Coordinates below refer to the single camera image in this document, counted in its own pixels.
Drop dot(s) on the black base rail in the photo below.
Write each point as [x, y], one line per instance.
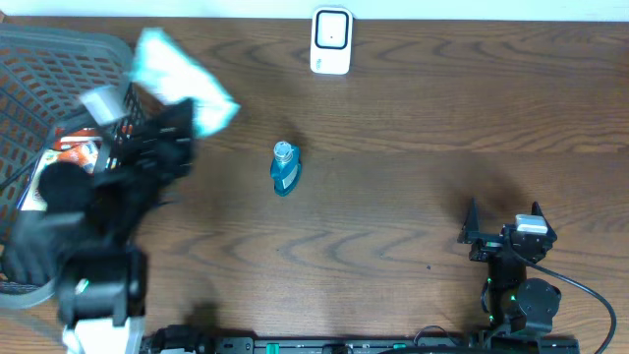
[185, 339]

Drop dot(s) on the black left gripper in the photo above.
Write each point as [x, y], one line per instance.
[149, 147]

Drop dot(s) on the white barcode scanner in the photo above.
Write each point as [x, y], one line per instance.
[331, 40]

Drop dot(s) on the teal wet wipes packet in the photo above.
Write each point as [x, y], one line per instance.
[163, 69]

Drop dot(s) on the large white snack bag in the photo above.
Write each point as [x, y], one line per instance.
[32, 199]

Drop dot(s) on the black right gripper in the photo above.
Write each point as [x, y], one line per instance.
[471, 224]

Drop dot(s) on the dark grey plastic basket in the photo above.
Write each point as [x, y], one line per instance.
[43, 72]

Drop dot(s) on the red snack packet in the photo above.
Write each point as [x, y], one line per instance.
[66, 140]

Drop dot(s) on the teal mouthwash bottle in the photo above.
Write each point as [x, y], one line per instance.
[286, 168]

